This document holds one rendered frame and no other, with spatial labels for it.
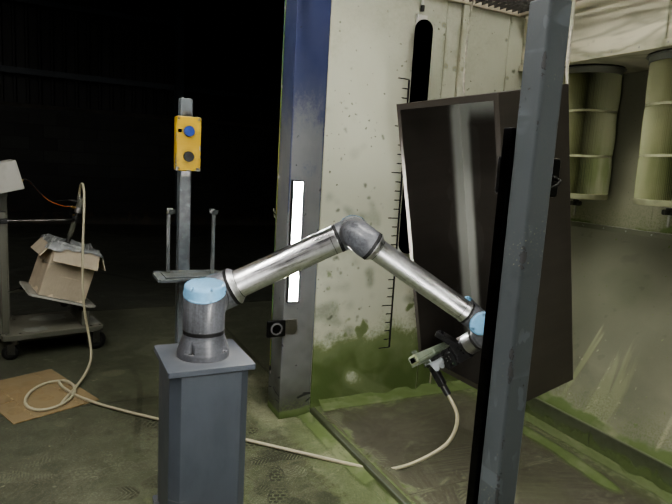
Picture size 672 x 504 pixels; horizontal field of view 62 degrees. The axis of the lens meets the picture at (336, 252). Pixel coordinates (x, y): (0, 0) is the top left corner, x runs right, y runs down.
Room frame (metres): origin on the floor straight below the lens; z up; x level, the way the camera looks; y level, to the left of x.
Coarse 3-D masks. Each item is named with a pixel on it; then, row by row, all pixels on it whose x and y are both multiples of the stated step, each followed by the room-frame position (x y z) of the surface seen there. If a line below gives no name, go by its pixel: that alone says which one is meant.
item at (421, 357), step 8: (440, 344) 2.44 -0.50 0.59; (416, 352) 2.30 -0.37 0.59; (424, 352) 2.31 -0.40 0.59; (432, 352) 2.35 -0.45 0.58; (416, 360) 2.24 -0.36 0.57; (424, 360) 2.27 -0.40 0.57; (432, 368) 2.31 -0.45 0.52; (440, 376) 2.29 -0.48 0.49; (440, 384) 2.28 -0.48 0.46; (448, 392) 2.27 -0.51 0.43
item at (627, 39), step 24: (600, 0) 3.01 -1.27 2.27; (624, 0) 2.88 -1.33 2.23; (648, 0) 2.77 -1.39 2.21; (576, 24) 3.13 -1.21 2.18; (600, 24) 2.99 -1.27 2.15; (624, 24) 2.87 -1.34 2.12; (648, 24) 2.75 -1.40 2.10; (576, 48) 3.11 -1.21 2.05; (600, 48) 2.97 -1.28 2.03; (624, 48) 2.84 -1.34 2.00; (648, 48) 2.73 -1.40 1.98; (624, 72) 3.30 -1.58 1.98
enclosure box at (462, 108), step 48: (480, 96) 2.03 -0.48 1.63; (432, 144) 2.58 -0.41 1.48; (480, 144) 2.56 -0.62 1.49; (432, 192) 2.59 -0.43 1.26; (480, 192) 2.60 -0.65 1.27; (432, 240) 2.61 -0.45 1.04; (480, 240) 2.63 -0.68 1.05; (480, 288) 2.68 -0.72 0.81; (432, 336) 2.63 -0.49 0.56; (528, 384) 2.11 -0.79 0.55
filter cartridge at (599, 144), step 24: (576, 72) 3.16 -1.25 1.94; (600, 72) 3.12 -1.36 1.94; (576, 96) 3.16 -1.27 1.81; (600, 96) 3.13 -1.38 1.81; (576, 120) 3.16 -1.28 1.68; (600, 120) 3.12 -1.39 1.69; (576, 144) 3.17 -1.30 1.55; (600, 144) 3.13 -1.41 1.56; (576, 168) 3.17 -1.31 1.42; (600, 168) 3.13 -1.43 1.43; (576, 192) 3.17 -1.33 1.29; (600, 192) 3.14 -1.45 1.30
